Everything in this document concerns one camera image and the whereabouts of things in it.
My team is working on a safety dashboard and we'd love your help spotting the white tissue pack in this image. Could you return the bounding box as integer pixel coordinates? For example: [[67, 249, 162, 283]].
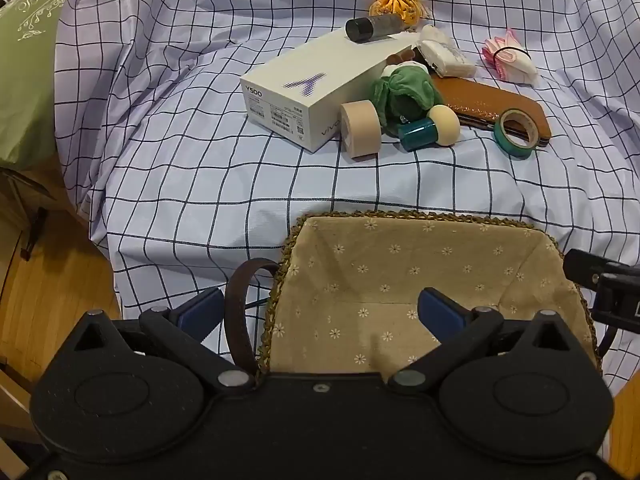
[[416, 25, 477, 79]]

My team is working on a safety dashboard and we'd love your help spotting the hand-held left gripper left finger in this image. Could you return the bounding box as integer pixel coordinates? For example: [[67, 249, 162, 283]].
[[72, 287, 256, 393]]

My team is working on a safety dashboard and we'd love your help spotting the green plush toy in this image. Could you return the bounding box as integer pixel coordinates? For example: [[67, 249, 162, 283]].
[[370, 50, 443, 136]]

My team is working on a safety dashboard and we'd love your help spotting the orange embroidered pouch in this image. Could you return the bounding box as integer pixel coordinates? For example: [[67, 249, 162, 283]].
[[369, 0, 432, 29]]

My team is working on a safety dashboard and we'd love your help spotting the teal bottle with cream cap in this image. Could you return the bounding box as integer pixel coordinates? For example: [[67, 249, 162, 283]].
[[397, 105, 461, 153]]

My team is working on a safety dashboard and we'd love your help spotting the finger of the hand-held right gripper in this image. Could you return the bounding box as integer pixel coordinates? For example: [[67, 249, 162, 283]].
[[564, 249, 640, 288]]

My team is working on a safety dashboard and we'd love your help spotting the beige tape roll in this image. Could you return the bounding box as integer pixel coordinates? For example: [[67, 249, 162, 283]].
[[340, 101, 383, 161]]

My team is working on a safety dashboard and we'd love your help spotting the wicker basket with floral lining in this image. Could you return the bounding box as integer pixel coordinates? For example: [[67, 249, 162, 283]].
[[225, 210, 603, 386]]

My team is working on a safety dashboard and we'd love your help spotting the teal washi tape roll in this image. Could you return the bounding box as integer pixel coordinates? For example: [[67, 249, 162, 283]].
[[494, 108, 539, 160]]

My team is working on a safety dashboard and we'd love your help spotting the brown leather case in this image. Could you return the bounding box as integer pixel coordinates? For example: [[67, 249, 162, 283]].
[[430, 76, 553, 150]]

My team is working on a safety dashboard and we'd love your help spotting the white phone box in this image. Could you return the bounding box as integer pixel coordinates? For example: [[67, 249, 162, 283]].
[[240, 27, 416, 154]]

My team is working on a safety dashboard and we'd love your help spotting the black and grey cylinder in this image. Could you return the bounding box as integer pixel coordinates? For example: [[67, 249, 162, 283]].
[[345, 14, 405, 43]]

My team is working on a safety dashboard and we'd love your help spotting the black metal stand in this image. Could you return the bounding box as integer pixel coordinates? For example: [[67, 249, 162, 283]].
[[22, 207, 49, 261]]

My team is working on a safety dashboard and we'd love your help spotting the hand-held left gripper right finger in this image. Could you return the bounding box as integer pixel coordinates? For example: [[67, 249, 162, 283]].
[[389, 287, 571, 393]]

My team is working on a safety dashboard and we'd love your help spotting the checked bed sheet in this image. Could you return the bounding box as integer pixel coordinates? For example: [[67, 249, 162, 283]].
[[52, 0, 640, 396]]

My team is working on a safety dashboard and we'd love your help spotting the pink and white cloth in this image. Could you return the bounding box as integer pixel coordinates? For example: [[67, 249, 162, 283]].
[[481, 27, 540, 86]]

